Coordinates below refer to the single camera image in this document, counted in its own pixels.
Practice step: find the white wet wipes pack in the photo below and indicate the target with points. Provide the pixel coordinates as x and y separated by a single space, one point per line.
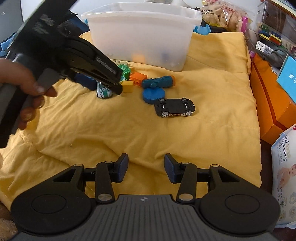
284 173

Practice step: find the clear snack bag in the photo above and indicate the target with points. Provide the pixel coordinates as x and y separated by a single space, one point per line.
222 14

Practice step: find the yellow blanket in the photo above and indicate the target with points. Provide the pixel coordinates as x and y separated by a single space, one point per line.
138 129

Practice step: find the orange cardboard box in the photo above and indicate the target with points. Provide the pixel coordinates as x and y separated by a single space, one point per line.
266 104

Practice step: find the dark blue building block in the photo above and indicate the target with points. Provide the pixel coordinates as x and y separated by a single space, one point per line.
85 81

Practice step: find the light blue card box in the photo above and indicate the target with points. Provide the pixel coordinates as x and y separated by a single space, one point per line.
288 78

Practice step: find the light blue plastic toy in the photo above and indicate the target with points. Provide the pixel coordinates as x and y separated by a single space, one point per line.
203 29
86 22

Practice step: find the white and green toy car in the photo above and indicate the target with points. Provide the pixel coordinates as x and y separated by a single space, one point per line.
103 92

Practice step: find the dark blue toy car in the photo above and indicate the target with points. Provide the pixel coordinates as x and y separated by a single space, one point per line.
175 106

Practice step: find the blue ridged cylinder toy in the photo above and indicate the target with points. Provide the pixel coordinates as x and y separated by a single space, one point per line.
161 81

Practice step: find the person's left hand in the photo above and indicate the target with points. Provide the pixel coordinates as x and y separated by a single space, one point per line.
16 74

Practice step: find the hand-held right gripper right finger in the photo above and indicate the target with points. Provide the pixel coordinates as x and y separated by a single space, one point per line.
170 169

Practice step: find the pink plastic toy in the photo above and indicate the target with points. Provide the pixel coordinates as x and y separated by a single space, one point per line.
244 23

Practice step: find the blue round disc block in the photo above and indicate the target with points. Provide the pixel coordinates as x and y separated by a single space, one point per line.
152 96

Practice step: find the grey and teal toy figure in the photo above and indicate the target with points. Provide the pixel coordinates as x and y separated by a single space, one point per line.
118 62

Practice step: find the white label card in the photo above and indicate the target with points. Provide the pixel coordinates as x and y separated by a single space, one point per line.
263 47

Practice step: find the small yellow building block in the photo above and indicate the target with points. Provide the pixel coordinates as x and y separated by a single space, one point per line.
126 86

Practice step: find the beige fluffy rug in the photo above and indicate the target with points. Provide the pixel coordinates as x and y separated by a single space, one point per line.
5 227

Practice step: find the orange building block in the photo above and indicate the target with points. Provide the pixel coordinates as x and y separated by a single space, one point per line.
137 78

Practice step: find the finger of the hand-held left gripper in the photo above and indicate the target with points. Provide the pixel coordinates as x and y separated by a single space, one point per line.
108 68
104 82

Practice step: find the translucent plastic storage bin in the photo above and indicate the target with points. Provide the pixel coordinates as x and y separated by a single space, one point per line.
138 34

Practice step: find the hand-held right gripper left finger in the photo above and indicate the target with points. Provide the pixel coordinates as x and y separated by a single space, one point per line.
122 166

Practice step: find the green printed building block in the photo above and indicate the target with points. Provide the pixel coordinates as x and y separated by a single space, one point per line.
124 70

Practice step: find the clear plastic toy box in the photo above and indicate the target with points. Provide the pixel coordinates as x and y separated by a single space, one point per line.
277 18

